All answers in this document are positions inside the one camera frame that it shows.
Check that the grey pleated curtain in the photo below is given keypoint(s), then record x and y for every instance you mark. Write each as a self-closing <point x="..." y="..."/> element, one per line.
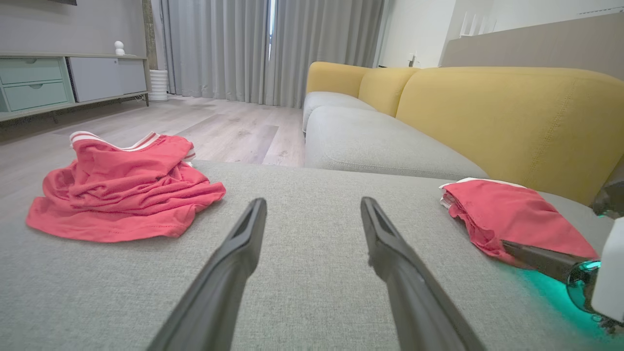
<point x="219" y="48"/>

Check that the white router with antennas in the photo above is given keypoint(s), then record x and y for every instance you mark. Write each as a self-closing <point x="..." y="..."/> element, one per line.
<point x="477" y="27"/>

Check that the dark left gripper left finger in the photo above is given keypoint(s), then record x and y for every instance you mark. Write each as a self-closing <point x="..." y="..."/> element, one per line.
<point x="219" y="287"/>

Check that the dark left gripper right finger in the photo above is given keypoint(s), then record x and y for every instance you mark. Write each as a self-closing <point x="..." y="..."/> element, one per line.
<point x="414" y="302"/>

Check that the red garment striped trim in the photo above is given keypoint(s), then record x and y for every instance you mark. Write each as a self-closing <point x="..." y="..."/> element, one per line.
<point x="512" y="214"/>

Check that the mint and white media cabinet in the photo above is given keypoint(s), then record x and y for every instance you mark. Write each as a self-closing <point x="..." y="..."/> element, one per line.
<point x="58" y="83"/>

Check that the red garment with white lining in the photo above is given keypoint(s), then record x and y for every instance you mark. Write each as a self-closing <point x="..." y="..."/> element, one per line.
<point x="122" y="195"/>

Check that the white ribbed plant pot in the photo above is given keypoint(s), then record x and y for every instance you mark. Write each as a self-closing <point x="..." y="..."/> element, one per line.
<point x="158" y="85"/>

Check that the black flat television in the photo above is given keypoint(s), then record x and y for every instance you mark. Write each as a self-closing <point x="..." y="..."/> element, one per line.
<point x="63" y="2"/>

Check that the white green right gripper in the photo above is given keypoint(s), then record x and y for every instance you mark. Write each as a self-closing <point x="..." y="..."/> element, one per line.
<point x="609" y="282"/>

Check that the grey sofa with yellow backrest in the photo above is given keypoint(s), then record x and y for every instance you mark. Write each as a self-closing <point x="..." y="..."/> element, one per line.
<point x="341" y="273"/>

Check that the small white figurine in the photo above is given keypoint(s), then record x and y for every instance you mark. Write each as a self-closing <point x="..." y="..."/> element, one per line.
<point x="119" y="48"/>

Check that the flat white box device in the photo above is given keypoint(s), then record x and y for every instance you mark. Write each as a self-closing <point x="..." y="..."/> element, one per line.
<point x="594" y="10"/>

